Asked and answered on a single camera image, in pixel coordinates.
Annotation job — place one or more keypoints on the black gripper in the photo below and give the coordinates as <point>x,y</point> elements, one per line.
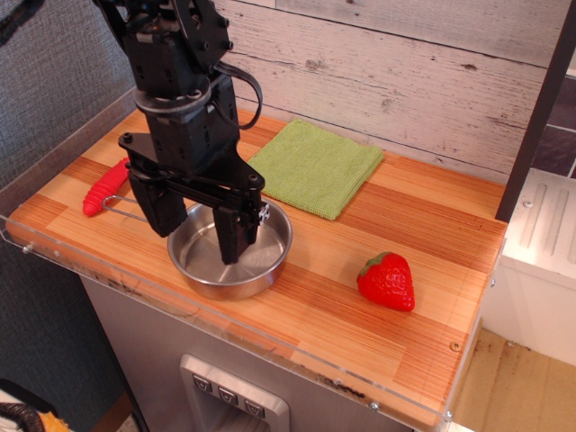
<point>190,152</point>

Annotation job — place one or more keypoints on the green towel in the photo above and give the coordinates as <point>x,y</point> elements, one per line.
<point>313,169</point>

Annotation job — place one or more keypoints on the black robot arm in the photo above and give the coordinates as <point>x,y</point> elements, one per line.
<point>185,90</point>

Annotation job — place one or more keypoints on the red plastic strawberry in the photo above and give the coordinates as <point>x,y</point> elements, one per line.
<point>386,279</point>

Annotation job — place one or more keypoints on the small steel pan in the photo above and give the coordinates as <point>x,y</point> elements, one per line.
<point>194,250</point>

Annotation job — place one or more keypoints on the grey toy kitchen cabinet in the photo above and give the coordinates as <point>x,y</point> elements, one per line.
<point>306,355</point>

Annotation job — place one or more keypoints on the silver dispenser button panel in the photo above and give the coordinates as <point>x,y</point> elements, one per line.
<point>220,401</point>

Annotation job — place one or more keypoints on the dark woven basket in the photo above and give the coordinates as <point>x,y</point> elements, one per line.
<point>21,410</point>

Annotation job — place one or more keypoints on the white toy sink unit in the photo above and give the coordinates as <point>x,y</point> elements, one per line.
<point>531,298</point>

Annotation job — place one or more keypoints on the fork with red handle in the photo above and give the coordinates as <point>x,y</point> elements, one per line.
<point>107,185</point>

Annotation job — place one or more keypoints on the clear acrylic guard rail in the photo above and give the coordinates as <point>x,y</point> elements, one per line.
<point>442,222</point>

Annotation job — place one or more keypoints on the dark right shelf post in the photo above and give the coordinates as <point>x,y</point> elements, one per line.
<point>553,80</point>

